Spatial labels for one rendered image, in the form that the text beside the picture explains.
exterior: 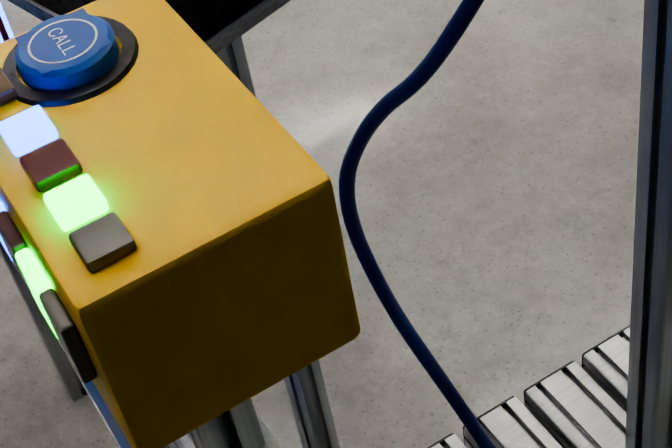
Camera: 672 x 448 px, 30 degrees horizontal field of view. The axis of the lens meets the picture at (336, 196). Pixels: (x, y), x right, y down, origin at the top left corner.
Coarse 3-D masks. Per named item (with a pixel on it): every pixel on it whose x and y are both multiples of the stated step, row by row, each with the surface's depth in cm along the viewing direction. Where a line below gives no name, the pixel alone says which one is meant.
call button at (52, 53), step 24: (48, 24) 50; (72, 24) 50; (96, 24) 50; (24, 48) 49; (48, 48) 49; (72, 48) 49; (96, 48) 49; (24, 72) 49; (48, 72) 48; (72, 72) 48; (96, 72) 49
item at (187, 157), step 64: (128, 0) 53; (0, 64) 51; (128, 64) 49; (192, 64) 49; (64, 128) 47; (128, 128) 47; (192, 128) 46; (256, 128) 46; (0, 192) 46; (128, 192) 44; (192, 192) 44; (256, 192) 43; (320, 192) 43; (64, 256) 42; (128, 256) 42; (192, 256) 42; (256, 256) 44; (320, 256) 45; (128, 320) 42; (192, 320) 44; (256, 320) 45; (320, 320) 47; (128, 384) 44; (192, 384) 46; (256, 384) 48
